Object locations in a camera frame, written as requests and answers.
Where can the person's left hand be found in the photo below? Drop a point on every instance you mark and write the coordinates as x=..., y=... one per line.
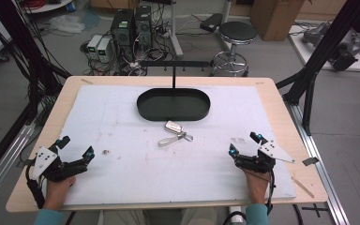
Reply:
x=57, y=192

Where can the black metal frame stand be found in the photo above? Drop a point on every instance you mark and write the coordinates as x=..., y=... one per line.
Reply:
x=28, y=56
x=322, y=53

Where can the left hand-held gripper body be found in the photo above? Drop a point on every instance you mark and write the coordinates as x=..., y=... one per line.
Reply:
x=45, y=161

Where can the light wooden table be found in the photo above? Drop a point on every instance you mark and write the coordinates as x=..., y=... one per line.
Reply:
x=296, y=125

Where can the person's legs beige trousers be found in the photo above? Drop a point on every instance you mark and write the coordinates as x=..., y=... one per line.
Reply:
x=156, y=217

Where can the black computer tower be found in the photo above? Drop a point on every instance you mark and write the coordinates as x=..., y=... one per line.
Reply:
x=143, y=26
x=122, y=31

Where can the clear plastic bag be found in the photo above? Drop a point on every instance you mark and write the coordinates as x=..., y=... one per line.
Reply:
x=67, y=23

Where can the white desk leg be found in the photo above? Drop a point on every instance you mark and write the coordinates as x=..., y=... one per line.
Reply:
x=175, y=34

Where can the brown cardboard box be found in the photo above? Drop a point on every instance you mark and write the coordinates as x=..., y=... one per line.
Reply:
x=276, y=18

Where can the white board with devices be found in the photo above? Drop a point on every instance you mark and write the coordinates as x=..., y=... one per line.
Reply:
x=334, y=47

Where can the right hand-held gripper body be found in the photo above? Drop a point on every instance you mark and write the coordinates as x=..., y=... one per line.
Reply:
x=262, y=159

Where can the aluminium rail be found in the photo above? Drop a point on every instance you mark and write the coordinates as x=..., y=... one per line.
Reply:
x=3, y=162
x=322, y=175

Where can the thin wooden stick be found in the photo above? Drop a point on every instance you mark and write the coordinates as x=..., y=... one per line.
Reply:
x=303, y=187

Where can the black round stool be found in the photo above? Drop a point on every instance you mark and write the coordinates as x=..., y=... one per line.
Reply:
x=236, y=37

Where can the white round table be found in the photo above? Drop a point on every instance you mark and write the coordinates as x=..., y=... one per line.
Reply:
x=48, y=7

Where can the black padded pedal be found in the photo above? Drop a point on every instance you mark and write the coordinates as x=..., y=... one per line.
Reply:
x=211, y=22

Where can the black key rack with tray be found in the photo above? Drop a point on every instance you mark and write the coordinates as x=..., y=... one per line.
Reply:
x=173, y=104

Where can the white power supply unit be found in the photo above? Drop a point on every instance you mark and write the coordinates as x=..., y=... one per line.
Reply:
x=104, y=50
x=93, y=47

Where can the small black flat plate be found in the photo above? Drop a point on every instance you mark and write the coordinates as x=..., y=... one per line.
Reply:
x=310, y=161

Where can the white foam mat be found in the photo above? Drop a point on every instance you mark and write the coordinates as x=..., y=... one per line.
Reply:
x=168, y=168

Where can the person's right hand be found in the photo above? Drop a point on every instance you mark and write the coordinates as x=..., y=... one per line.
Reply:
x=256, y=186

